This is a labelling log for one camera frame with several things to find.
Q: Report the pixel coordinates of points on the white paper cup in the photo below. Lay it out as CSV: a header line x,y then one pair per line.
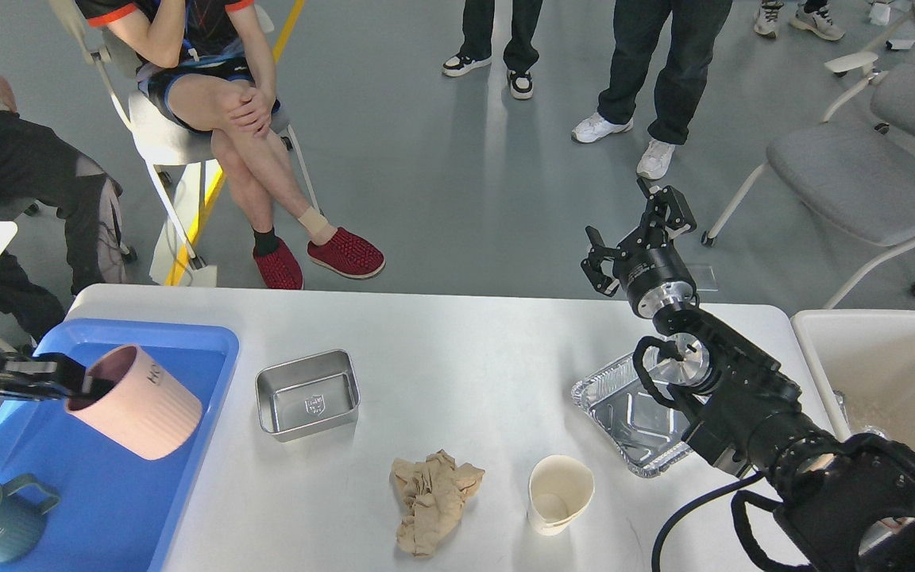
x,y
560,489

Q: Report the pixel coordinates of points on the pink plastic mug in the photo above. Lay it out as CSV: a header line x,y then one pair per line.
x,y
137,403

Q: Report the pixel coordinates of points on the crumpled brown paper napkin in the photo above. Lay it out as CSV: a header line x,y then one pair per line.
x,y
434,493

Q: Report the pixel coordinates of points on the white plastic waste bin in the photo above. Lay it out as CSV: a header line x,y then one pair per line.
x,y
863,363

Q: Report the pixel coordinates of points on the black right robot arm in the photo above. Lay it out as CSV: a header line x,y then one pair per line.
x,y
847,506

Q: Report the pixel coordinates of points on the grey padded chair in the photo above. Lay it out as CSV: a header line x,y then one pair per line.
x,y
858,179

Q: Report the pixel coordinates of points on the person grey sneakers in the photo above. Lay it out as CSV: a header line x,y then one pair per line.
x,y
813,16

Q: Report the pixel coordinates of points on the seated person red shoes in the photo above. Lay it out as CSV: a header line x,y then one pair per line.
x,y
219,119

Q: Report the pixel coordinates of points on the person in black trousers left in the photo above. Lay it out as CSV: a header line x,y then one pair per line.
x,y
37,166

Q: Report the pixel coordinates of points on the stainless steel rectangular tin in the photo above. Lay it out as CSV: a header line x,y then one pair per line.
x,y
308,395

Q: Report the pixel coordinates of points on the aluminium foil tray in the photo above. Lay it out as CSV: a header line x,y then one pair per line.
x,y
648,435

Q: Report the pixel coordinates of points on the white folding chair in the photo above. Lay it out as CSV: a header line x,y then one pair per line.
x,y
148,135

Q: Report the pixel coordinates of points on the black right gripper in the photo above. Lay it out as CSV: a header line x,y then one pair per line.
x,y
655,277

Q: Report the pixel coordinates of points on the blue plastic tray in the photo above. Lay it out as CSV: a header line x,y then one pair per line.
x,y
117,511

